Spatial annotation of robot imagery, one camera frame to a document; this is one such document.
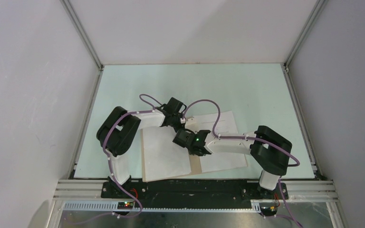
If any brown cardboard folder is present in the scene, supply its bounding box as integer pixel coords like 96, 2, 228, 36
141, 130, 203, 178

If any printed white paper sheet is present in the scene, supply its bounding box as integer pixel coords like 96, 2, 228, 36
193, 111, 248, 173

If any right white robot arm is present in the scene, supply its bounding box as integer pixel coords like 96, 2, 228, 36
173, 125, 299, 199

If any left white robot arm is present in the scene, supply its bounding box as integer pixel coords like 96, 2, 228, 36
96, 97, 187, 198

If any left circuit board with LEDs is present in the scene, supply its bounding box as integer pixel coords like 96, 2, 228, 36
117, 201, 134, 210

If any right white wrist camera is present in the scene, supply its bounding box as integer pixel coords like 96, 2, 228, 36
180, 117, 196, 129

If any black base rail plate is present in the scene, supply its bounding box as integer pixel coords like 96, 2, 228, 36
101, 179, 289, 209

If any right circuit board with wires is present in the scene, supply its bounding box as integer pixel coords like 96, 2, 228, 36
259, 204, 279, 217

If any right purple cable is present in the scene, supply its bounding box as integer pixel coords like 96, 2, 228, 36
181, 99, 303, 228

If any aluminium frame rail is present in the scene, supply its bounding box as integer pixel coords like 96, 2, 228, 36
53, 180, 105, 200

